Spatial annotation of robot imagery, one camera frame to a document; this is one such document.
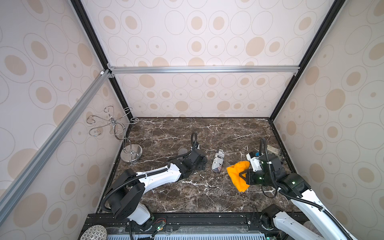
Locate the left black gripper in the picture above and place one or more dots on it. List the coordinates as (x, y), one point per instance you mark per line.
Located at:
(202, 163)

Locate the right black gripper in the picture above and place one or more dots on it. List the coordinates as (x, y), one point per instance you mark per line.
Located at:
(250, 177)

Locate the orange cleaning cloth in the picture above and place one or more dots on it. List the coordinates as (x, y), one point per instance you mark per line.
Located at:
(234, 173)

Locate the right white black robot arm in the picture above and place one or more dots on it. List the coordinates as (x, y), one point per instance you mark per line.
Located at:
(297, 190)

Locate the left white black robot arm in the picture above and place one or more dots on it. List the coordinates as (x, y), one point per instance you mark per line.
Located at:
(123, 197)

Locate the grey eyeglass case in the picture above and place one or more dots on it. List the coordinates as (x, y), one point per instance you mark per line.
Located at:
(182, 151)

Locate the green clear box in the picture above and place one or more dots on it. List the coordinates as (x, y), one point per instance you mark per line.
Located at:
(273, 150)

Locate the chrome hook stand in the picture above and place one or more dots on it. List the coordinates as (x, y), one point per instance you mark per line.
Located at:
(131, 153)

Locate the patterned round object left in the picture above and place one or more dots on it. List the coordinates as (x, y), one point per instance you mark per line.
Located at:
(96, 232)

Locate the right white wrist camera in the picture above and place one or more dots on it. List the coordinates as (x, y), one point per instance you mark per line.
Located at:
(253, 158)

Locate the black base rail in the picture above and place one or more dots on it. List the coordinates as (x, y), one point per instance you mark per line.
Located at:
(187, 226)

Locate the horizontal aluminium frame bar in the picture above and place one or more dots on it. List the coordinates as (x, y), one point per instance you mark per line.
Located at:
(204, 70)

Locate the diagonal aluminium frame bar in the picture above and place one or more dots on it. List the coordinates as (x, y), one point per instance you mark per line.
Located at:
(21, 184)

